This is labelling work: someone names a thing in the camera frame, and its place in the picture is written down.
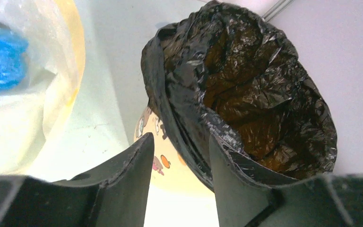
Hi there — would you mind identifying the black trash bag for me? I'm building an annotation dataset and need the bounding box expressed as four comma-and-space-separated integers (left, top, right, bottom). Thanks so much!
140, 0, 337, 189

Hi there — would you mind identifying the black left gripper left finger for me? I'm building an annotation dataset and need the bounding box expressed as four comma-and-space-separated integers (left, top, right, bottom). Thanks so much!
0, 133, 154, 227

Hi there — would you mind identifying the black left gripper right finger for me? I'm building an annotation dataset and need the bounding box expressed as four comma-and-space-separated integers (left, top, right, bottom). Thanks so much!
209, 136, 363, 227

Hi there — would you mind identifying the right aluminium frame post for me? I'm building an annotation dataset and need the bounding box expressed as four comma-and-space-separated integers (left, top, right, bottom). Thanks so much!
262, 0, 294, 21

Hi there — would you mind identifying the clear plastic bag yellow rim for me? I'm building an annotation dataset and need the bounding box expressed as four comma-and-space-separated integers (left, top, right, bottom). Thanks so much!
0, 0, 86, 175

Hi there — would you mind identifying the cream yellow trash bin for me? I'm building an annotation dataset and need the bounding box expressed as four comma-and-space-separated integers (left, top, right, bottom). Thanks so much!
133, 106, 215, 199

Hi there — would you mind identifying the blue trash bag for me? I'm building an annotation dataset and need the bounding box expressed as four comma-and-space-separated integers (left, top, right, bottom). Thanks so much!
0, 28, 28, 92

